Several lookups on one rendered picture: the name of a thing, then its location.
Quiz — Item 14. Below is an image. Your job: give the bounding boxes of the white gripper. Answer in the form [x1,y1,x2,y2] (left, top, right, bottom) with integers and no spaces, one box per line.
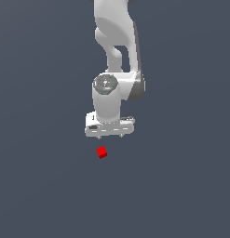
[84,112,136,140]

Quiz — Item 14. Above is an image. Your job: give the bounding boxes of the small red cube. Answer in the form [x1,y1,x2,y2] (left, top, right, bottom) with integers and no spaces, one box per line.
[96,146,108,160]

